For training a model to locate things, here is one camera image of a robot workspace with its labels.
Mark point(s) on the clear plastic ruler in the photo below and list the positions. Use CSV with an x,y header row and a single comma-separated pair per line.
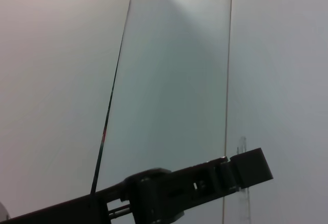
x,y
244,203

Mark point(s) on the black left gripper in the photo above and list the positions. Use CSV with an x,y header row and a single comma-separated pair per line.
x,y
77,211

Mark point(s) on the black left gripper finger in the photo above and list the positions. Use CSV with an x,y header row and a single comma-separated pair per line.
x,y
251,167

